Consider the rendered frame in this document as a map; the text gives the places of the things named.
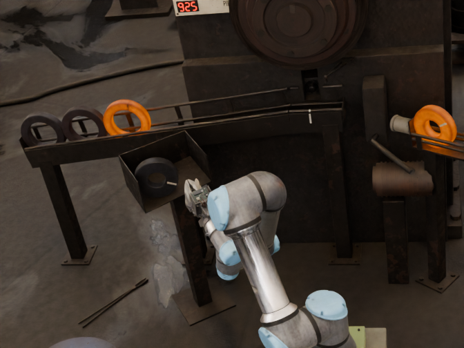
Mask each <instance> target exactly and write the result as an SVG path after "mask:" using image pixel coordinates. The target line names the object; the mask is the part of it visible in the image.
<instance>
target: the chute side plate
mask: <svg viewBox="0 0 464 348"><path fill-rule="evenodd" d="M309 114H311V123H310V121H309ZM289 117H290V119H289ZM322 125H338V129H339V132H343V126H342V113H341V111H336V112H319V113H289V115H288V114H283V115H274V116H268V117H259V118H254V119H244V120H239V121H234V122H224V123H219V124H210V125H205V126H196V127H190V128H181V129H176V130H166V131H161V132H156V133H147V134H141V135H132V136H127V137H118V138H112V139H103V140H97V141H92V142H83V143H78V144H69V145H63V146H54V147H49V148H39V149H34V150H29V151H25V154H26V156H27V158H28V160H29V162H30V164H31V166H32V168H39V163H38V161H51V162H52V165H53V166H54V165H60V164H70V163H75V162H85V161H91V160H100V159H106V158H112V157H119V156H118V155H121V154H123V153H126V152H129V151H131V150H134V149H136V148H139V147H141V146H145V145H147V144H150V143H152V142H155V141H157V140H160V139H163V138H165V137H168V136H171V135H174V134H176V133H179V132H182V131H186V132H187V133H188V134H189V135H190V136H191V137H192V138H193V140H194V141H195V142H196V143H197V145H198V146H203V145H209V144H219V143H225V142H234V141H240V140H246V139H255V138H261V137H270V136H276V135H286V134H292V133H323V131H322Z"/></svg>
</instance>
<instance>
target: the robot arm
mask: <svg viewBox="0 0 464 348"><path fill-rule="evenodd" d="M190 187H192V188H193V192H191V188H190ZM207 188H208V190H207V189H206V187H204V188H202V187H201V186H200V183H199V181H198V179H195V181H192V180H186V181H185V184H184V193H185V205H186V207H187V209H188V210H189V211H190V212H193V214H194V216H196V217H198V218H200V217H202V218H201V219H200V220H199V221H198V222H199V224H200V227H204V230H205V231H206V234H205V235H206V236H209V239H210V241H211V242H212V244H213V246H214V247H215V253H216V268H217V274H218V275H219V276H220V277H221V278H222V279H224V280H232V279H234V278H236V277H237V276H238V274H239V272H240V269H243V268H244V270H245V271H246V274H247V276H248V279H249V282H250V283H251V286H252V288H253V291H254V294H255V296H256V298H257V301H258V303H259V305H260V308H261V310H262V317H261V319H260V322H261V324H262V327H260V329H259V330H258V333H259V337H260V339H261V341H262V343H263V345H264V346H265V347H266V348H357V346H356V343H355V341H354V339H353V338H352V336H351V334H350V333H349V324H348V317H347V313H348V310H347V308H346V303H345V300H344V299H343V297H342V296H341V295H339V294H338V293H336V292H334V291H328V290H320V291H315V292H313V293H311V294H310V295H309V296H308V297H307V300H306V302H305V304H306V305H305V306H303V307H301V308H300V309H298V307H297V305H296V304H293V303H291V302H289V299H288V297H287V294H286V291H285V290H284V287H283V285H282V282H281V279H280V276H279V275H278V272H277V270H276V267H275V265H274V263H273V260H272V257H271V255H273V254H274V253H275V252H277V251H279V250H280V242H279V239H278V237H277V235H276V229H277V225H278V219H279V215H280V210H281V209H282V208H283V207H284V205H285V202H286V199H287V190H286V188H285V185H284V184H283V182H282V180H281V179H280V178H279V177H277V176H276V175H274V174H272V173H269V172H266V171H256V172H253V173H250V174H248V175H246V176H244V177H241V178H240V179H237V180H235V181H232V182H230V183H228V184H225V185H221V186H220V187H219V188H217V189H215V190H213V191H211V189H210V188H209V186H207Z"/></svg>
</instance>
